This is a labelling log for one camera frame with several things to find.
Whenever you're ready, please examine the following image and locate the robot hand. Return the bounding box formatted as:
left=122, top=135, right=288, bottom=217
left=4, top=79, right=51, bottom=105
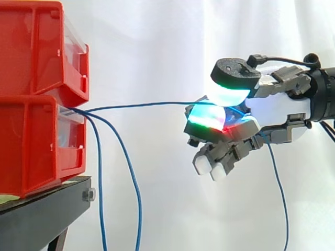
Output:
left=184, top=55, right=313, bottom=182

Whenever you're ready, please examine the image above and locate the black coiled cable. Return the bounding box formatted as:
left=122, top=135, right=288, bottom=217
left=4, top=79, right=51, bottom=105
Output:
left=304, top=53, right=321, bottom=71

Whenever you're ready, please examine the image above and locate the red bin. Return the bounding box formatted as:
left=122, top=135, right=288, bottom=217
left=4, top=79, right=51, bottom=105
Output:
left=0, top=1, right=91, bottom=108
left=0, top=95, right=87, bottom=199

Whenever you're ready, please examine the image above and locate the black stand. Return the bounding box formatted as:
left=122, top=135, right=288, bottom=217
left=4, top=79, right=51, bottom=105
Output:
left=0, top=176, right=97, bottom=251

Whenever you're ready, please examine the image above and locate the blue cable bundle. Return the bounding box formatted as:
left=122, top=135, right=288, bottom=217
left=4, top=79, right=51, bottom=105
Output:
left=68, top=106, right=143, bottom=251

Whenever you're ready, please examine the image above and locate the thin black cable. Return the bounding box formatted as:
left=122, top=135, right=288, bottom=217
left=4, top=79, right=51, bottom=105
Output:
left=263, top=56, right=311, bottom=69
left=318, top=121, right=335, bottom=144

